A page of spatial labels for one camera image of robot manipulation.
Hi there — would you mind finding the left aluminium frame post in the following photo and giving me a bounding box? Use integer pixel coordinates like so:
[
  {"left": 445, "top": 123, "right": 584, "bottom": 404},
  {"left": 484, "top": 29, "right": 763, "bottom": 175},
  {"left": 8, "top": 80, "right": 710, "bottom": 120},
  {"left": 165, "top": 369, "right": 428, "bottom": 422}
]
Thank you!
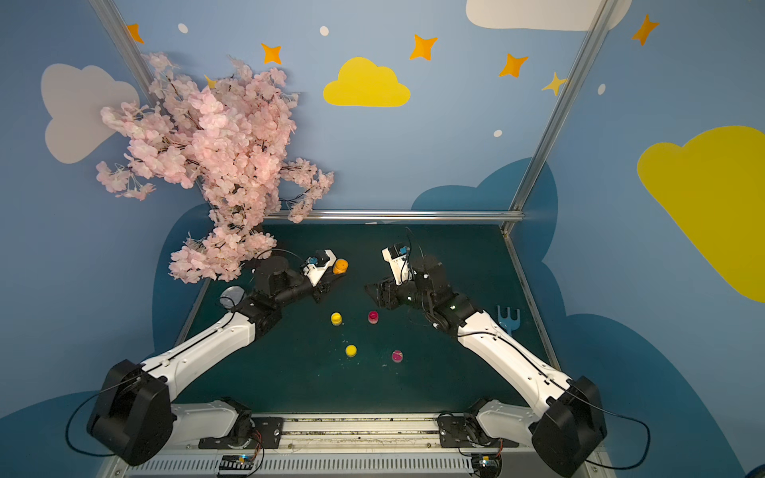
[{"left": 89, "top": 0, "right": 157, "bottom": 103}]

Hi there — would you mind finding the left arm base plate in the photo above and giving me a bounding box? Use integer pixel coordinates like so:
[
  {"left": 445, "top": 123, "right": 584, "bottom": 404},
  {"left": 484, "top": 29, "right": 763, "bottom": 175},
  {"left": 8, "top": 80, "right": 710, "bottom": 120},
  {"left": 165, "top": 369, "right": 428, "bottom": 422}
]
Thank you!
[{"left": 198, "top": 416, "right": 284, "bottom": 450}]

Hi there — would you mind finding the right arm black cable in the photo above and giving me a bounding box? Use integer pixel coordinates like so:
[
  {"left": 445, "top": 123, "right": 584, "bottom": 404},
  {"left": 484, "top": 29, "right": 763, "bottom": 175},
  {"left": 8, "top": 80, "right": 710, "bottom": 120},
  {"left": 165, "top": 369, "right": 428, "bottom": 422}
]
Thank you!
[{"left": 402, "top": 226, "right": 653, "bottom": 472}]

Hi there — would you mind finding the right electronics board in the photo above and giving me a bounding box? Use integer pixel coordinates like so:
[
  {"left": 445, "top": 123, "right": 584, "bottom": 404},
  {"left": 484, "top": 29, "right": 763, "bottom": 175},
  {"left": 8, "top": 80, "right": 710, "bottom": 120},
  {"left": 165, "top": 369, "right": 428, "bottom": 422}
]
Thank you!
[{"left": 470, "top": 454, "right": 502, "bottom": 478}]

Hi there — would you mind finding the pink cherry blossom tree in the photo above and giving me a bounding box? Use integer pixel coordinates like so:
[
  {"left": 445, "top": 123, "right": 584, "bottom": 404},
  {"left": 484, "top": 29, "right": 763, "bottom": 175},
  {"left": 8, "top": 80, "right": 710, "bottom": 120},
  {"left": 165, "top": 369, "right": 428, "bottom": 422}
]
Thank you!
[{"left": 96, "top": 53, "right": 334, "bottom": 284}]

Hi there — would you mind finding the left electronics board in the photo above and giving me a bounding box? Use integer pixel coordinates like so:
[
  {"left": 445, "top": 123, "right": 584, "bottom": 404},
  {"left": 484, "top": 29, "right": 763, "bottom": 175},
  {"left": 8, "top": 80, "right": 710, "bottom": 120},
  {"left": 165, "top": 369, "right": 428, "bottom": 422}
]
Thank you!
[{"left": 216, "top": 454, "right": 256, "bottom": 477}]

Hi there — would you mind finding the blue garden fork wooden handle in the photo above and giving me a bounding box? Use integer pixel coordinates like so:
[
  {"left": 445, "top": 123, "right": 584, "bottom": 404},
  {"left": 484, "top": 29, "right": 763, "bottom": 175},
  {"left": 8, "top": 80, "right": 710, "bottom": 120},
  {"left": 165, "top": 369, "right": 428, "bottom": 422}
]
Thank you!
[{"left": 496, "top": 306, "right": 521, "bottom": 336}]

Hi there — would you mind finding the electronics board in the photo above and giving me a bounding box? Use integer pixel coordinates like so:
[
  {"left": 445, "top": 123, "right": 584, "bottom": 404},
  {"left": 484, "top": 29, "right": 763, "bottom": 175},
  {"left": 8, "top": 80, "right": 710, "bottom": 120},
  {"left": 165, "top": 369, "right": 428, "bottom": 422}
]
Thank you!
[
  {"left": 216, "top": 454, "right": 256, "bottom": 477},
  {"left": 470, "top": 454, "right": 502, "bottom": 478}
]

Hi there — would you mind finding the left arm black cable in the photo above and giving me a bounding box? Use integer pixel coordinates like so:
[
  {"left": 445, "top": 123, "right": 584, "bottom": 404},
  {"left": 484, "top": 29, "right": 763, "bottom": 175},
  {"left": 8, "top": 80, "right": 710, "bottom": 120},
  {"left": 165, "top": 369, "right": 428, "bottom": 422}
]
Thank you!
[{"left": 64, "top": 246, "right": 312, "bottom": 459}]

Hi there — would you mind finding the horizontal aluminium frame bar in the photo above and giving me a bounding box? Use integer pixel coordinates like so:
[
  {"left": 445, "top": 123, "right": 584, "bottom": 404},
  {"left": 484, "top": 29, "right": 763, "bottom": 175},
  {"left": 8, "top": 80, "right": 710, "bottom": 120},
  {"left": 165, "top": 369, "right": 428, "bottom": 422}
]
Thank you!
[{"left": 303, "top": 210, "right": 524, "bottom": 223}]

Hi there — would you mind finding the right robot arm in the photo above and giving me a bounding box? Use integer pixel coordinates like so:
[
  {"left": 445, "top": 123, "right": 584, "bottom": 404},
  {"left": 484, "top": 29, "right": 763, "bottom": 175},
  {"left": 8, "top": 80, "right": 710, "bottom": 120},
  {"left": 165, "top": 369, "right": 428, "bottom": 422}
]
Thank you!
[{"left": 366, "top": 246, "right": 608, "bottom": 477}]

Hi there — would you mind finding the aluminium frame post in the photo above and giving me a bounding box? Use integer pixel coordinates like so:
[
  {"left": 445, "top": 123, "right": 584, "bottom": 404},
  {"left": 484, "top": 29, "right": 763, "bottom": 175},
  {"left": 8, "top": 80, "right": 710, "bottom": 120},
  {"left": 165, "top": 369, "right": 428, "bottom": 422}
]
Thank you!
[
  {"left": 89, "top": 0, "right": 157, "bottom": 103},
  {"left": 501, "top": 0, "right": 621, "bottom": 239}
]

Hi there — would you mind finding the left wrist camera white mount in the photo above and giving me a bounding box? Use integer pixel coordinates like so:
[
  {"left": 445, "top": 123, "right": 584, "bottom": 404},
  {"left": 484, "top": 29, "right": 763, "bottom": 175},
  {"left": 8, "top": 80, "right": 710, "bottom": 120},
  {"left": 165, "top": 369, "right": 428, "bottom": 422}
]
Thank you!
[{"left": 302, "top": 249, "right": 337, "bottom": 287}]

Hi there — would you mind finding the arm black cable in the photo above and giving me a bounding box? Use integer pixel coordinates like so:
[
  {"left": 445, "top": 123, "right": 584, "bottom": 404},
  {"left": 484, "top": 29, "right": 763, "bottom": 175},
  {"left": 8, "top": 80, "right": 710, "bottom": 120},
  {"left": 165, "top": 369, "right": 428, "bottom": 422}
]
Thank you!
[
  {"left": 64, "top": 246, "right": 312, "bottom": 459},
  {"left": 402, "top": 226, "right": 653, "bottom": 472}
]

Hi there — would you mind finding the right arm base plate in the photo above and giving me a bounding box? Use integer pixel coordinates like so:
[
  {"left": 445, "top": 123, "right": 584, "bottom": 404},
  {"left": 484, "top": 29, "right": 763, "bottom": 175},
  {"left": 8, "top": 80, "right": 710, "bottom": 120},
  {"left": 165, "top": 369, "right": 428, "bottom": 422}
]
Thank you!
[{"left": 435, "top": 412, "right": 520, "bottom": 448}]

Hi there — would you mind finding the orange paint jar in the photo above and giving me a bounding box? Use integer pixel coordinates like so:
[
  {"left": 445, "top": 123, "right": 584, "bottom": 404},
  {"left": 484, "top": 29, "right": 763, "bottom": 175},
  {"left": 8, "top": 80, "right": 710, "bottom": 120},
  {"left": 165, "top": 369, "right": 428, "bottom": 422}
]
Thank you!
[{"left": 333, "top": 259, "right": 349, "bottom": 275}]

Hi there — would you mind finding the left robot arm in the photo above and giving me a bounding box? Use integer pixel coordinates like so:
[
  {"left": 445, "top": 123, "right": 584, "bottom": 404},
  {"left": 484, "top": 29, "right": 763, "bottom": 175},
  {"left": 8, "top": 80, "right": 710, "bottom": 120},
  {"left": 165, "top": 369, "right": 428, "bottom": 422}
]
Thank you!
[{"left": 86, "top": 249, "right": 349, "bottom": 466}]

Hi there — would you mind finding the right aluminium frame post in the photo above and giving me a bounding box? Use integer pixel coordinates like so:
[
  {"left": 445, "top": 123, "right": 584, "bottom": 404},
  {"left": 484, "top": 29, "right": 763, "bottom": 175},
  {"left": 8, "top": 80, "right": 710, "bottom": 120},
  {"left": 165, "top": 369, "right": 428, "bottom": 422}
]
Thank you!
[{"left": 501, "top": 0, "right": 621, "bottom": 239}]

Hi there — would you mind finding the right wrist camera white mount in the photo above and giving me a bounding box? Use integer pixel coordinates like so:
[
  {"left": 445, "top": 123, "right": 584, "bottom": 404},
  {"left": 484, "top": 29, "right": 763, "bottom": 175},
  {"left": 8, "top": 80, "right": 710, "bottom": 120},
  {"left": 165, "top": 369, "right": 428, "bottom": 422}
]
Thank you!
[{"left": 382, "top": 243, "right": 412, "bottom": 286}]

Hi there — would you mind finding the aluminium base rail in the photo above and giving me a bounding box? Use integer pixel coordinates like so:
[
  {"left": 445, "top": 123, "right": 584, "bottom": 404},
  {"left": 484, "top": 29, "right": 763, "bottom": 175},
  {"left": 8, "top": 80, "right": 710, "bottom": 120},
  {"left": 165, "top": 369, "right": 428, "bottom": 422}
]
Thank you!
[{"left": 94, "top": 411, "right": 617, "bottom": 478}]

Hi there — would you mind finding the silver metal can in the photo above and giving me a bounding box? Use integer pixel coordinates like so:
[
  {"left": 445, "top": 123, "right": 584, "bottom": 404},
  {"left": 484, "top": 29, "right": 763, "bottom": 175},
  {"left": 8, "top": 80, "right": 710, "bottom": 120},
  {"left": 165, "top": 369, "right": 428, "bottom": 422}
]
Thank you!
[{"left": 219, "top": 285, "right": 246, "bottom": 311}]

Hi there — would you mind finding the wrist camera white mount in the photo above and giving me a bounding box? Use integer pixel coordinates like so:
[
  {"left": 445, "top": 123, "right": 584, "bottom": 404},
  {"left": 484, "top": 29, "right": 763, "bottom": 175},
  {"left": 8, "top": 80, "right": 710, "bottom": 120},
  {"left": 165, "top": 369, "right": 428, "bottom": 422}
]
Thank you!
[
  {"left": 382, "top": 243, "right": 412, "bottom": 286},
  {"left": 302, "top": 249, "right": 337, "bottom": 287}
]

